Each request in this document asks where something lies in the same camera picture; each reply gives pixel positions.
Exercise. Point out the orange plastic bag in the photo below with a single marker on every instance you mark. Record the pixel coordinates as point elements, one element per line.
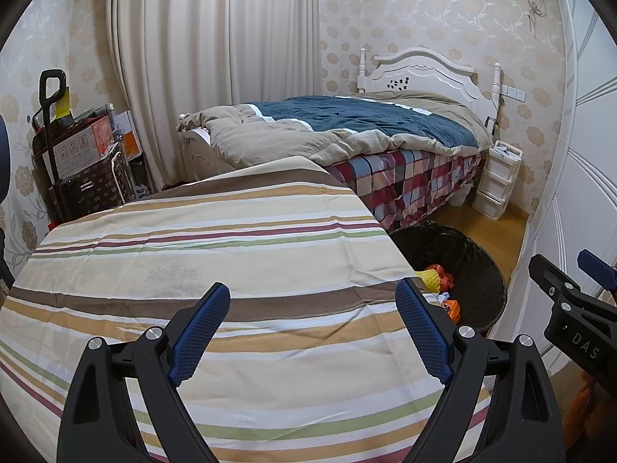
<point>446,279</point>

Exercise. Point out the white plastic drawer unit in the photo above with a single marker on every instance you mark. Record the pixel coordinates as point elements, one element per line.
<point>499,178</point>

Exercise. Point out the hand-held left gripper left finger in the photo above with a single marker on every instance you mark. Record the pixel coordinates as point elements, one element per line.
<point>202,328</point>

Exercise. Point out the plaid bed sheet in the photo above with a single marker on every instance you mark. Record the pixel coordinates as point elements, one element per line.
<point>409,178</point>

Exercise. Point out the white panelled door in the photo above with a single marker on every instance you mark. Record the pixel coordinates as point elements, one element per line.
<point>578,154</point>

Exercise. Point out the brown patterned storage box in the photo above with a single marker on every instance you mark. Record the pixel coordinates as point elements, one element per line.
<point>96,188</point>

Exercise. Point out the orange patterned snack wrapper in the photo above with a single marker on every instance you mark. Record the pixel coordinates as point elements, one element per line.
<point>452,309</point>

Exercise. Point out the white and orange box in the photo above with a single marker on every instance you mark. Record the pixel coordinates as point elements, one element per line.
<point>130,135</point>

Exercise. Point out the black bag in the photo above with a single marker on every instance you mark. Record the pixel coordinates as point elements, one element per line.
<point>72,118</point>

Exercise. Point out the cream curtain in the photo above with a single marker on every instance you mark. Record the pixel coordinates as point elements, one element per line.
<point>207,58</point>

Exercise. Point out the bed with blankets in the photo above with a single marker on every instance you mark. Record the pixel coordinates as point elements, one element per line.
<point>424,70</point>

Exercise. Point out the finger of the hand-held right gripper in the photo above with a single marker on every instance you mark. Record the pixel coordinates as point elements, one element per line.
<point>554,279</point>
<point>597,270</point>

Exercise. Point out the beige and blue quilt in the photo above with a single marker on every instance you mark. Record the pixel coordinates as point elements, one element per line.
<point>337,120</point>

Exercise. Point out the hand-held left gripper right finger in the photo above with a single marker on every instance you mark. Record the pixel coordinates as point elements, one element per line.
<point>424,328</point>

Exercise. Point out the white wall socket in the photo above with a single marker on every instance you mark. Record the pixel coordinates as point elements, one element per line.
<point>513,93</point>

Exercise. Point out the yellow foam fruit net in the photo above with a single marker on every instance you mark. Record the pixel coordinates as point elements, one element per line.
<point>429,279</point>

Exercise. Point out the cardboard box with red print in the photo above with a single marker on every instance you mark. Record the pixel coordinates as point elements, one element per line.
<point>82,147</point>

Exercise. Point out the dark blue standing fan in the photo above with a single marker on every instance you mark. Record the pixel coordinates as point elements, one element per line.
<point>4,154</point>

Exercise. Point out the black lined trash bin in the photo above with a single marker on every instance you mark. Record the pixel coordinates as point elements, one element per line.
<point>462,255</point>

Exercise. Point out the yellow tag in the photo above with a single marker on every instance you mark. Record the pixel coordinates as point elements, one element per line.
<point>64,103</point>

